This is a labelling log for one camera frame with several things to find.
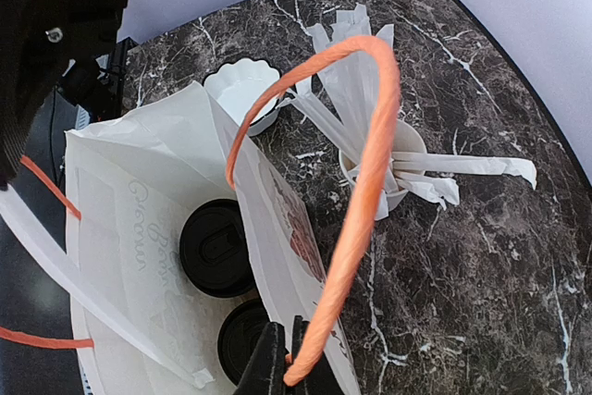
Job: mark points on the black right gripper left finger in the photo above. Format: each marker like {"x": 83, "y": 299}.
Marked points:
{"x": 264, "y": 373}

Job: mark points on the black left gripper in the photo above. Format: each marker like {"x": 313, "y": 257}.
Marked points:
{"x": 38, "y": 38}

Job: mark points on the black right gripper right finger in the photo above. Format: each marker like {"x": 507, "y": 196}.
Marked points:
{"x": 321, "y": 380}

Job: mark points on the black cup lid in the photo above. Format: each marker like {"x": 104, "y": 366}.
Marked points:
{"x": 238, "y": 337}
{"x": 213, "y": 250}

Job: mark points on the white paper bag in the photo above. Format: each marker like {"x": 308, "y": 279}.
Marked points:
{"x": 321, "y": 337}

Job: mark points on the white straw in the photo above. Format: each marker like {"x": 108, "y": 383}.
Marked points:
{"x": 54, "y": 261}

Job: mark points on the white fluted dish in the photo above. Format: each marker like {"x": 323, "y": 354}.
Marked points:
{"x": 237, "y": 86}

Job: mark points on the bundle of wrapped straws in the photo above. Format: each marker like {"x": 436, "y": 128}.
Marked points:
{"x": 352, "y": 88}

